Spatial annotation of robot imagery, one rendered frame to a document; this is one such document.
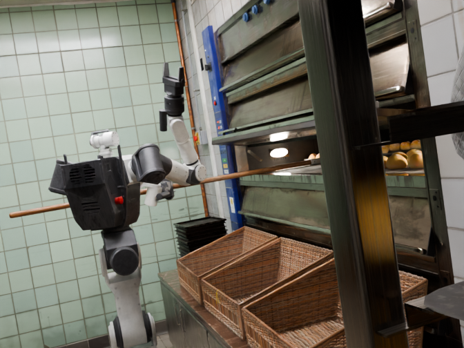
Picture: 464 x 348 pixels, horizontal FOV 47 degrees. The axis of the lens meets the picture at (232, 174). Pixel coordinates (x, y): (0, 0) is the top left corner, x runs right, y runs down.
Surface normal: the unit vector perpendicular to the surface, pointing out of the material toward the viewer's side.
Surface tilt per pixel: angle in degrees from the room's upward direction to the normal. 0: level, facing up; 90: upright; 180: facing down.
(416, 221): 70
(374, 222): 90
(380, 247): 90
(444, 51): 90
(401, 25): 90
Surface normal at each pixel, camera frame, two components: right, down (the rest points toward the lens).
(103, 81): 0.32, 0.00
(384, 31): -0.94, 0.16
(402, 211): -0.93, -0.18
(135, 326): 0.22, -0.34
